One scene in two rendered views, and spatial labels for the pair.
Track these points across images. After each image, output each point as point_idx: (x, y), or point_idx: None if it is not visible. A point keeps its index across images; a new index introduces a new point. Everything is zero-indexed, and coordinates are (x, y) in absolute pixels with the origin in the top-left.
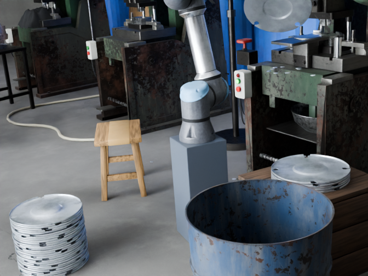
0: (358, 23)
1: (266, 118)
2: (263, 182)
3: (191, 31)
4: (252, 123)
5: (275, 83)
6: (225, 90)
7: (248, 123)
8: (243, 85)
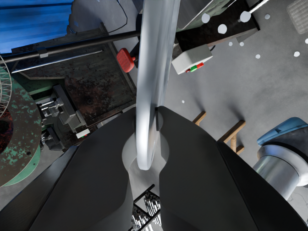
0: None
1: None
2: None
3: None
4: (223, 36)
5: (210, 8)
6: (307, 131)
7: (219, 41)
8: (201, 61)
